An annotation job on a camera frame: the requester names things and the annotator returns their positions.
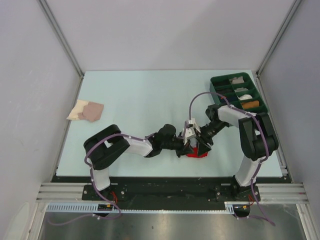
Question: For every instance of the brown rolled cloth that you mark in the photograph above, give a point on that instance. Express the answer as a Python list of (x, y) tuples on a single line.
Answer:
[(250, 104)]

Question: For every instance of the right aluminium corner post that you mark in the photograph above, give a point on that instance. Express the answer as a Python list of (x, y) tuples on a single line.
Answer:
[(279, 35)]

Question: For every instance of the white rolled cloth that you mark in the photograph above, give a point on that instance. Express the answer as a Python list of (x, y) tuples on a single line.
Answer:
[(245, 97)]

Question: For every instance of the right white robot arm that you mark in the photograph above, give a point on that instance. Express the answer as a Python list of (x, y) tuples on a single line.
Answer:
[(258, 140)]

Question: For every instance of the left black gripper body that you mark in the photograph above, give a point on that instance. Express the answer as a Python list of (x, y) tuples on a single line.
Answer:
[(177, 144)]

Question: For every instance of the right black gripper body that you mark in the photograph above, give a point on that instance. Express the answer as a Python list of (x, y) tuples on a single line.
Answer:
[(206, 134)]

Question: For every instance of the black striped rolled cloth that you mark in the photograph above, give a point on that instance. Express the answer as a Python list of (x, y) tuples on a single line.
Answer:
[(225, 90)]

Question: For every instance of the red underwear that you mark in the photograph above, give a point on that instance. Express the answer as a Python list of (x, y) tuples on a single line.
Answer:
[(193, 152)]

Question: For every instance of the green compartment tray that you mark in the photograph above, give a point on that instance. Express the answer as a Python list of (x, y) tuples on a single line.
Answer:
[(232, 98)]

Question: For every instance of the left aluminium corner post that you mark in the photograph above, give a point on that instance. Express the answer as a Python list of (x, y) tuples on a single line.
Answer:
[(57, 30)]

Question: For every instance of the aluminium corner post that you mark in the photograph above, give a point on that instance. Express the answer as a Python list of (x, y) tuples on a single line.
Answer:
[(279, 35), (57, 30)]

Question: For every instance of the aluminium frame rail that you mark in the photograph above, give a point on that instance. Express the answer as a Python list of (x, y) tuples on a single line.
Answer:
[(292, 220)]

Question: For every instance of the beige and mauve underwear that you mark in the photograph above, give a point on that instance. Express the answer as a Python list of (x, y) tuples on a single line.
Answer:
[(86, 110)]

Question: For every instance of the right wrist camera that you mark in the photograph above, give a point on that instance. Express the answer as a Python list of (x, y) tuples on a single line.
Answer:
[(191, 123)]

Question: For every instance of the white slotted cable duct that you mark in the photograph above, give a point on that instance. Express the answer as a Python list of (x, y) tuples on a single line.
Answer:
[(103, 208)]

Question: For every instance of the light grey rolled cloth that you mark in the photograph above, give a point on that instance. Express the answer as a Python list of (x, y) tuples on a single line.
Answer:
[(241, 89)]

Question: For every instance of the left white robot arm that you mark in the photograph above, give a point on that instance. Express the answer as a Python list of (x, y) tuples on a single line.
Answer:
[(105, 147)]

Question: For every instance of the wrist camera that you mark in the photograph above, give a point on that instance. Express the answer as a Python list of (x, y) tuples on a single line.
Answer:
[(188, 133), (191, 123)]

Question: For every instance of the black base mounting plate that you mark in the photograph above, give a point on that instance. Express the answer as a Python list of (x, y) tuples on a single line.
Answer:
[(173, 193)]

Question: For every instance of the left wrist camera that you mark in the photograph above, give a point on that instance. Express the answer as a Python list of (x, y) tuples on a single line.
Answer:
[(188, 133)]

